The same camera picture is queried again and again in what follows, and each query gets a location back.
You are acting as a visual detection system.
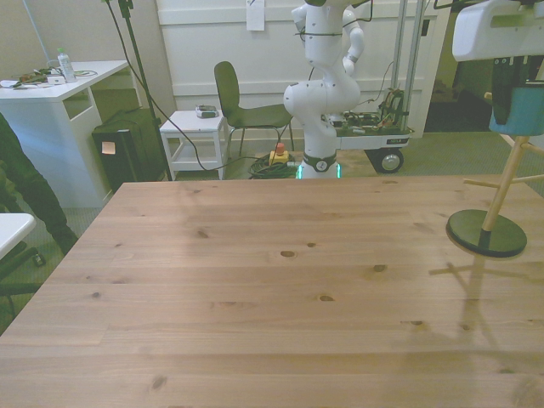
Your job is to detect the white wheeled equipment cart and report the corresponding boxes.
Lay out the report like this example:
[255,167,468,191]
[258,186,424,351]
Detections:
[322,0,439,174]

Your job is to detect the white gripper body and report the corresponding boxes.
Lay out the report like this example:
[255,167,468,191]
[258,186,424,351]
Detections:
[450,0,544,62]

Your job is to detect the white round table edge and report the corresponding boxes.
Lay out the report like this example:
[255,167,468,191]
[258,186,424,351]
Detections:
[0,212,37,261]

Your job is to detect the white paper sheet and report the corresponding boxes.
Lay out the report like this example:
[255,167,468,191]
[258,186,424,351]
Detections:
[246,0,267,32]

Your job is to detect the coiled black floor cables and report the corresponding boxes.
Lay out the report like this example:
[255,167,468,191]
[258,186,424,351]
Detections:
[247,154,305,181]

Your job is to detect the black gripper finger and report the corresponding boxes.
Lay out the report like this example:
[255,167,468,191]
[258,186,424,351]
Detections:
[523,54,544,88]
[491,56,518,127]

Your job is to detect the black tripod stand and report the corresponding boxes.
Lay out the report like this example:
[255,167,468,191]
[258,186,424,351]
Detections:
[99,0,173,183]

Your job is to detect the white side table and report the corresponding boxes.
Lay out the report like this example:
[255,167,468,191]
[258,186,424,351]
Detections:
[158,110,231,181]

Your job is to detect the black tripod cable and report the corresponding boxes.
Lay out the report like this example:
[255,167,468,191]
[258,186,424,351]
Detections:
[101,0,273,173]

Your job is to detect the yellow emergency stop button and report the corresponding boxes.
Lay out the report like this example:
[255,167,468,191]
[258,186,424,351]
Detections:
[268,142,291,167]

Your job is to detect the black office chair base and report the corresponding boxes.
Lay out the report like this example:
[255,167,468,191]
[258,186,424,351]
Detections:
[0,241,48,320]

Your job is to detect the black case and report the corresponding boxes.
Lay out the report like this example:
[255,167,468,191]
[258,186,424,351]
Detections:
[91,109,169,193]

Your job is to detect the dark plastic chair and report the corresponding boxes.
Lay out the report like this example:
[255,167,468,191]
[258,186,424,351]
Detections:
[212,60,295,156]

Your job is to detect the tangled wires bundle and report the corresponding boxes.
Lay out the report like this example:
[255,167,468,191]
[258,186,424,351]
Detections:
[0,65,59,91]

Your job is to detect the person leg dark trousers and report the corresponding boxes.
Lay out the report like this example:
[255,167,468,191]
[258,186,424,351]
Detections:
[0,111,80,257]

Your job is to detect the thin white pole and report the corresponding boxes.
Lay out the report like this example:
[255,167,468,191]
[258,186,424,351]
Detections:
[22,0,48,65]

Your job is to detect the white desk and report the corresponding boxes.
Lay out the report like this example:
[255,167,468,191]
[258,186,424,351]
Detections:
[0,59,131,210]

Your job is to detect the clear plastic bottle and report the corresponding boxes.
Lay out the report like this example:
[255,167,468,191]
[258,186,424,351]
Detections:
[56,47,78,84]

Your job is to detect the wooden mug tree black base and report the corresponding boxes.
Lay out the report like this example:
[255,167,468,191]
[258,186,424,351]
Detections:
[445,91,544,259]

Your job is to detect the blue enamel mug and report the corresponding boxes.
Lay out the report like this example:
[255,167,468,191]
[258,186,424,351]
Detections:
[487,82,544,138]

